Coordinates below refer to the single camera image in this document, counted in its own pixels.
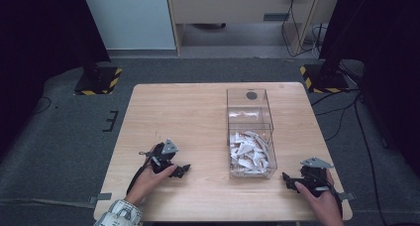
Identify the black stand base striped edge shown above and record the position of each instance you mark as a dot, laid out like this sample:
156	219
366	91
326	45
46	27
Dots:
325	79
99	80

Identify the light wooden cabinet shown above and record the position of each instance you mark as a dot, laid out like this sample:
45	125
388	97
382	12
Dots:
231	8

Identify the grey tape strip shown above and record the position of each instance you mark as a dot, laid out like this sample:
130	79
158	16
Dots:
346	196
100	198

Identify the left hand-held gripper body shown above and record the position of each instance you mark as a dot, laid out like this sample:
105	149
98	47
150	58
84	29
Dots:
161	156

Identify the round black table grommet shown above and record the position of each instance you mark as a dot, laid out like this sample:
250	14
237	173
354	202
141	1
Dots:
251	95

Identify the white panel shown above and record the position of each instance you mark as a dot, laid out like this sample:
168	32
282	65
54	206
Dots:
128	18

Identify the person's left hand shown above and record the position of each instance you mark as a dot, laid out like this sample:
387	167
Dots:
148	183

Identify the pile of white paper pieces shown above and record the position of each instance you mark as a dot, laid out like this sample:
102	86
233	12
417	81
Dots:
249	153

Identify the clear plastic box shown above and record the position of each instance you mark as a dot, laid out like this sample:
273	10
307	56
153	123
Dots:
251	146

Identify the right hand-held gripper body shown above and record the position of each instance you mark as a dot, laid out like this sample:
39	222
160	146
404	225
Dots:
313	178

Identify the black curtain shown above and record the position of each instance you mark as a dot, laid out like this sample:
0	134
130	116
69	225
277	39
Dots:
43	37
386	54

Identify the person's right hand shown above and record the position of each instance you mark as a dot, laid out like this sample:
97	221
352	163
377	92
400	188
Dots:
322	206

